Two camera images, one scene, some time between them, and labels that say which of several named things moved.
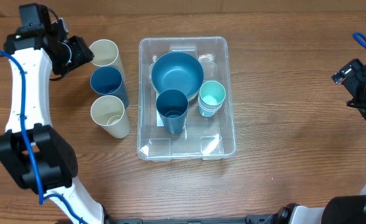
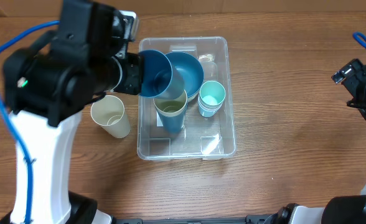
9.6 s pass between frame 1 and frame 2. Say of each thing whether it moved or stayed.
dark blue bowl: stayed
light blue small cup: stayed
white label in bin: stayed
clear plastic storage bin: stayed
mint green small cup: stayed
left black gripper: moved
